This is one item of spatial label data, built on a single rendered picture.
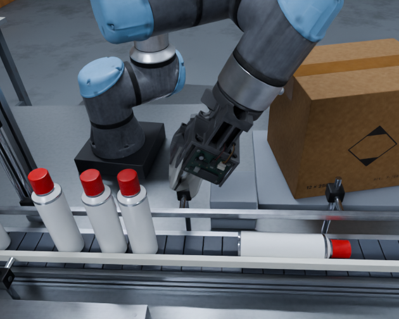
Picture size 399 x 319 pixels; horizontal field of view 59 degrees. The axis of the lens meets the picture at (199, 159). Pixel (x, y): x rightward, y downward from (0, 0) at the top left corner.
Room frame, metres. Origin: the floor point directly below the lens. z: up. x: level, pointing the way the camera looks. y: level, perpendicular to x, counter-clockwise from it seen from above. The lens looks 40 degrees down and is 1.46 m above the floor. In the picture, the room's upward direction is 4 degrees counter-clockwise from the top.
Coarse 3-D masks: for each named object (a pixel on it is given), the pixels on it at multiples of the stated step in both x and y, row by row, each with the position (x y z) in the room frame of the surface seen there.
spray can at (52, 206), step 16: (32, 176) 0.44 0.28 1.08; (48, 176) 0.45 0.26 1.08; (32, 192) 0.45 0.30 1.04; (48, 192) 0.44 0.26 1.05; (48, 208) 0.42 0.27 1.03; (64, 208) 0.44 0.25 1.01; (48, 224) 0.42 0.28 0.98; (64, 224) 0.43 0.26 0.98; (64, 240) 0.42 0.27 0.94; (80, 240) 0.44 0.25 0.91
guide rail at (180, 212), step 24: (168, 216) 0.45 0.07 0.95; (192, 216) 0.45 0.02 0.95; (216, 216) 0.44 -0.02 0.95; (240, 216) 0.44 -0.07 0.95; (264, 216) 0.43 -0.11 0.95; (288, 216) 0.43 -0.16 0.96; (312, 216) 0.42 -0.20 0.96; (336, 216) 0.42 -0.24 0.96; (360, 216) 0.41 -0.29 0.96; (384, 216) 0.41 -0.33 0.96
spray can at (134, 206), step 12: (120, 180) 0.42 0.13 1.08; (132, 180) 0.42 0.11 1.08; (120, 192) 0.43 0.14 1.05; (132, 192) 0.41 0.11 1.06; (144, 192) 0.43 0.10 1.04; (120, 204) 0.41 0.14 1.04; (132, 204) 0.40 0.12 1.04; (144, 204) 0.41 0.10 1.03; (132, 216) 0.40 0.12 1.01; (144, 216) 0.41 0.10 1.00; (132, 228) 0.40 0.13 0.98; (144, 228) 0.41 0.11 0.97; (132, 240) 0.41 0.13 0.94; (144, 240) 0.41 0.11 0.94; (156, 240) 0.43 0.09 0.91; (132, 252) 0.42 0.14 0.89; (144, 252) 0.40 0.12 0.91; (156, 252) 0.42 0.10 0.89
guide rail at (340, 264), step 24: (120, 264) 0.39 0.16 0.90; (144, 264) 0.38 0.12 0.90; (168, 264) 0.38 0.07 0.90; (192, 264) 0.37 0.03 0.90; (216, 264) 0.37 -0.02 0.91; (240, 264) 0.36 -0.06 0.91; (264, 264) 0.36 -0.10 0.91; (288, 264) 0.35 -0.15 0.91; (312, 264) 0.35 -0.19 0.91; (336, 264) 0.35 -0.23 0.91; (360, 264) 0.34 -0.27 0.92; (384, 264) 0.34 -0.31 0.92
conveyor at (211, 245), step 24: (24, 240) 0.48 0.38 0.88; (48, 240) 0.47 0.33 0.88; (96, 240) 0.46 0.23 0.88; (168, 240) 0.45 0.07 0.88; (192, 240) 0.45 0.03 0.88; (216, 240) 0.44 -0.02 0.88; (360, 240) 0.42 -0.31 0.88; (384, 240) 0.41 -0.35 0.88; (0, 264) 0.42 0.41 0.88; (24, 264) 0.42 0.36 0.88; (48, 264) 0.41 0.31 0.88; (72, 264) 0.41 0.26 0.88; (96, 264) 0.40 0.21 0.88
